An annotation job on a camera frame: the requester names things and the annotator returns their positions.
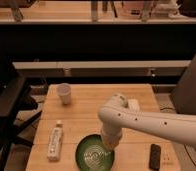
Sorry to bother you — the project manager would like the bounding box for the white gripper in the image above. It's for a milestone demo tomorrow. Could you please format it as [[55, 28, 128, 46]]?
[[101, 129, 122, 151]]

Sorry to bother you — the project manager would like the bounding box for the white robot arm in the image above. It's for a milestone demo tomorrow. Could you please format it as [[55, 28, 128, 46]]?
[[98, 94, 196, 150]]

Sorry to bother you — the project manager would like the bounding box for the green ceramic bowl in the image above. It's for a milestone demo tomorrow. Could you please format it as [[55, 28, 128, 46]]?
[[75, 134, 115, 171]]

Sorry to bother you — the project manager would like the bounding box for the white rectangular box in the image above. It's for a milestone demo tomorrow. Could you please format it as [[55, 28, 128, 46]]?
[[128, 99, 140, 112]]

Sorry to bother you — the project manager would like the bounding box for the black remote control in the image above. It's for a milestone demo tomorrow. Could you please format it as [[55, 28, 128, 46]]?
[[149, 144, 161, 171]]

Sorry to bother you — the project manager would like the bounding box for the clear plastic bottle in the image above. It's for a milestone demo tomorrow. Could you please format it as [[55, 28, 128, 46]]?
[[47, 120, 63, 162]]

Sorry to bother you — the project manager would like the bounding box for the white paper cup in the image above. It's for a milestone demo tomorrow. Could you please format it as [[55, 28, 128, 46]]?
[[56, 83, 71, 105]]

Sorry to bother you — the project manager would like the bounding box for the long wooden background bench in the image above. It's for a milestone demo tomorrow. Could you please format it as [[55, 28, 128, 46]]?
[[14, 60, 191, 78]]

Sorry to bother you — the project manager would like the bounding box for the dark chair back right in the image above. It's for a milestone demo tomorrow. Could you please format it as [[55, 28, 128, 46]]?
[[170, 54, 196, 115]]

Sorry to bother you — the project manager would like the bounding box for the black office chair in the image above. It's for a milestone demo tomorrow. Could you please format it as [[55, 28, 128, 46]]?
[[0, 62, 41, 171]]

